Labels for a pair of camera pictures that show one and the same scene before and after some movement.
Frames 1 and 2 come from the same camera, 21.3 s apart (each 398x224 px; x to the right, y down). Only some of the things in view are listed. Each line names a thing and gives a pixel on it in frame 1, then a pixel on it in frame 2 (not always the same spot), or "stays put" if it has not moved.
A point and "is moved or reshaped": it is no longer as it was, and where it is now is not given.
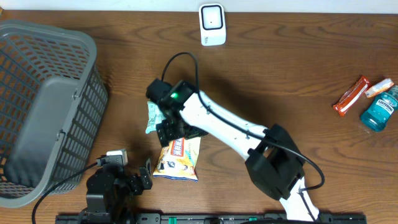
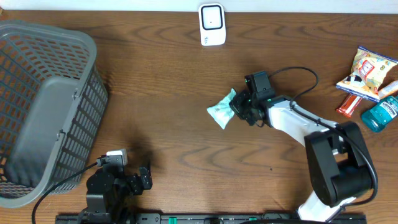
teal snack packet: x=155 y=116 is moved or reshaped
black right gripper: x=165 y=134 -> x=241 y=96
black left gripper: x=137 y=186 stays put
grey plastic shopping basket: x=53 y=99 stays put
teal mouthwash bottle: x=377 y=114 stays put
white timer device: x=212 y=24 stays put
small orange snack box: x=379 y=87 -> x=388 y=90
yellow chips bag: x=178 y=159 -> x=369 y=70
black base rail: x=114 y=218 stays put
